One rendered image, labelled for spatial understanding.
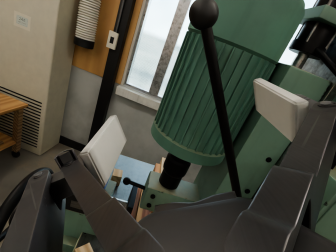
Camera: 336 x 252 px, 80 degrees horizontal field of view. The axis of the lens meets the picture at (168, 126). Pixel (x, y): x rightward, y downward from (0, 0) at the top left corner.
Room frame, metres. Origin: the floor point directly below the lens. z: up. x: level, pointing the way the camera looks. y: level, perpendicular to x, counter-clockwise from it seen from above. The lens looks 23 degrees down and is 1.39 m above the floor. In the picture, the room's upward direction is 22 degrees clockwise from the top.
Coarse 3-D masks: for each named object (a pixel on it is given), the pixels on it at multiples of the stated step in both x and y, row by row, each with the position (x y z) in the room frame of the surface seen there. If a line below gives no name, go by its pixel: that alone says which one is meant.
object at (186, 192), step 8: (152, 176) 0.42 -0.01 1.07; (144, 184) 0.44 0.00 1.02; (152, 184) 0.40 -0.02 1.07; (160, 184) 0.41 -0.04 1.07; (184, 184) 0.44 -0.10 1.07; (192, 184) 0.46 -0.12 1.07; (144, 192) 0.39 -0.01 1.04; (152, 192) 0.38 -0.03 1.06; (160, 192) 0.38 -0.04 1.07; (168, 192) 0.39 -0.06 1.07; (176, 192) 0.40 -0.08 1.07; (184, 192) 0.41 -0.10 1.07; (192, 192) 0.42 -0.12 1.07; (144, 200) 0.38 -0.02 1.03; (152, 200) 0.38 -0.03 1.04; (160, 200) 0.39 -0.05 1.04; (168, 200) 0.39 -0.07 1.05; (176, 200) 0.39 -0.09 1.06; (184, 200) 0.39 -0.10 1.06; (192, 200) 0.40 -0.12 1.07; (144, 208) 0.38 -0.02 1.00; (152, 208) 0.38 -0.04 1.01
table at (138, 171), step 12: (120, 156) 0.69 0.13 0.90; (120, 168) 0.62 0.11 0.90; (132, 168) 0.65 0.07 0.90; (144, 168) 0.68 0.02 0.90; (120, 180) 0.56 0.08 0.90; (132, 180) 0.58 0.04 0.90; (144, 180) 0.61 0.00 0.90; (120, 192) 0.51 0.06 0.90; (72, 240) 0.33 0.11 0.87; (84, 240) 0.32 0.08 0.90; (96, 240) 0.33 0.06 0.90
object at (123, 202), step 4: (132, 188) 0.44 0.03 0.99; (136, 188) 0.45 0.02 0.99; (132, 192) 0.43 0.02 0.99; (136, 192) 0.43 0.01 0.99; (132, 196) 0.41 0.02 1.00; (120, 200) 0.42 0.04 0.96; (124, 200) 0.42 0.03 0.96; (128, 200) 0.41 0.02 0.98; (132, 200) 0.40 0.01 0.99; (124, 204) 0.41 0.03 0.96; (128, 204) 0.38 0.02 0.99; (132, 204) 0.39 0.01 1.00; (128, 208) 0.38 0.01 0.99; (132, 208) 0.38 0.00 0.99
